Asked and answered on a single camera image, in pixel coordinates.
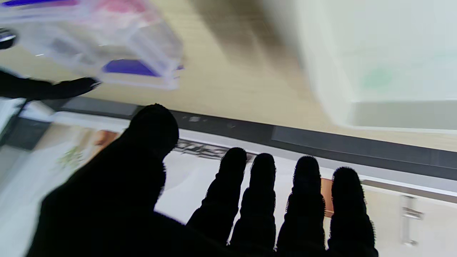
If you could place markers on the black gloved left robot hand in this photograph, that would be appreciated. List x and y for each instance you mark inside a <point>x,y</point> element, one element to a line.
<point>125,200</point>

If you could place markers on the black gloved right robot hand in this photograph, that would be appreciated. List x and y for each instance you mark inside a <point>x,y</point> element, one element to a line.
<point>43,90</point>

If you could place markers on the clear container with blue clips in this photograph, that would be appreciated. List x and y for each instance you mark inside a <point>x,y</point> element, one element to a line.
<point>142,46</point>

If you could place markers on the pink bacon slices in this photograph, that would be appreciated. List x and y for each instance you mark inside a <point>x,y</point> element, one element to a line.
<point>121,5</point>

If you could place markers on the cream rectangular tray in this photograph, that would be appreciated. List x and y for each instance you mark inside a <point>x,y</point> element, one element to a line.
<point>392,53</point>

